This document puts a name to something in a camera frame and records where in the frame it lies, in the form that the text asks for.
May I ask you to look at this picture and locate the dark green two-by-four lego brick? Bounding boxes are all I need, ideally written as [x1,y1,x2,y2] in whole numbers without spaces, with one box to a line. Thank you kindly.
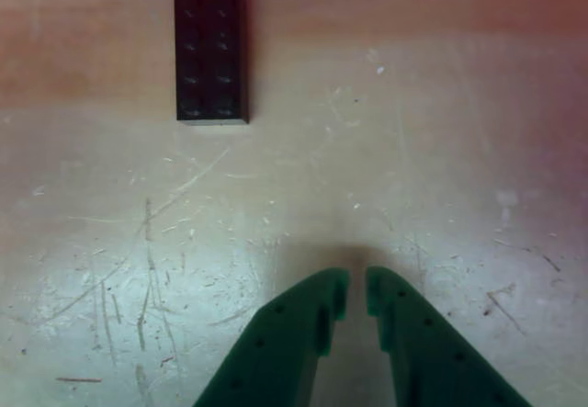
[173,0,253,127]

